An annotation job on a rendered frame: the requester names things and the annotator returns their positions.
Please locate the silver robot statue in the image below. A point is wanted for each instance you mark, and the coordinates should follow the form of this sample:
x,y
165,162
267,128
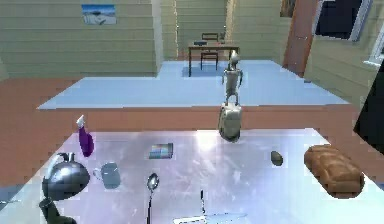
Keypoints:
x,y
231,115

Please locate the dark wooden chair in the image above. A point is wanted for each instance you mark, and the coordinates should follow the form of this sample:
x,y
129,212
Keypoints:
x,y
209,54

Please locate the brown wooden table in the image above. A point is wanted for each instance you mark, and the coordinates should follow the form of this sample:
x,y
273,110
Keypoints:
x,y
213,47

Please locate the dark bowl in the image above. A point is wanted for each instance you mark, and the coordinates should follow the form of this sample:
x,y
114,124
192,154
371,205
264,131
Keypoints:
x,y
200,42

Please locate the steel spoon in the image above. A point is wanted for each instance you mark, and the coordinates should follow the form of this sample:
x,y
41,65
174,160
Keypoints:
x,y
152,182

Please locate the thin black utensil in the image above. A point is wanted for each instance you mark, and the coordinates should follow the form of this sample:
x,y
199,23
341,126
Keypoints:
x,y
202,201

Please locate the brown potato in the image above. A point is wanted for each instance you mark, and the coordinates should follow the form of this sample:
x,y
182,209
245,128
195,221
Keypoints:
x,y
276,158

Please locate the grey mug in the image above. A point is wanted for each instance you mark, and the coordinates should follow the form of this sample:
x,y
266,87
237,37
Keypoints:
x,y
110,175

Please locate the purple spray bottle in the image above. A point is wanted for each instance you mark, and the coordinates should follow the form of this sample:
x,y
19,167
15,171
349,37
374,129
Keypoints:
x,y
86,141

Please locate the shiny steel kettle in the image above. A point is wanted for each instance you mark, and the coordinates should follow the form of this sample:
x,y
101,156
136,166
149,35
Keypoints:
x,y
66,179

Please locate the brown bread loaf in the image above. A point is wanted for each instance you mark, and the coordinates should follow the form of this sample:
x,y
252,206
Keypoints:
x,y
334,171

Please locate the white framed window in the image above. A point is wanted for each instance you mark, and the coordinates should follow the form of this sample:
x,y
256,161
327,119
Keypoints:
x,y
340,16

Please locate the blue framed wall picture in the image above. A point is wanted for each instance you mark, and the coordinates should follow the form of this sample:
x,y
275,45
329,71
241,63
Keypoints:
x,y
99,14

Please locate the dark framed wall picture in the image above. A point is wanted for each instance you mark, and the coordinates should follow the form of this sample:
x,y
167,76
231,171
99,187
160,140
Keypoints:
x,y
287,8

